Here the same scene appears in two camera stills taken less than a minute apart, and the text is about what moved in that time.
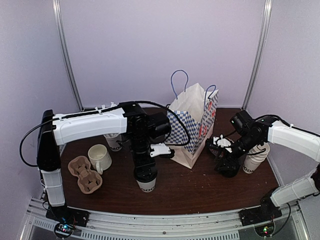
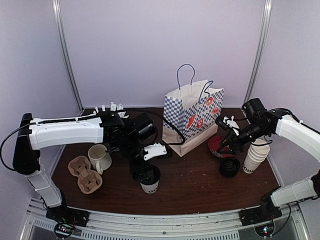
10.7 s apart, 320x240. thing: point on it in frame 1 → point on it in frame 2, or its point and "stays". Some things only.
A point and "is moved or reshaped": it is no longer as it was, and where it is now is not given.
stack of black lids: [228, 170] stays
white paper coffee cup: [147, 187] is moved or reshaped
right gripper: [228, 158] → [232, 141]
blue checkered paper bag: [200, 113] is moved or reshaped
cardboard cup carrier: [89, 181] stays
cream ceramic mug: [99, 157] stays
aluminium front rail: [107, 225] stays
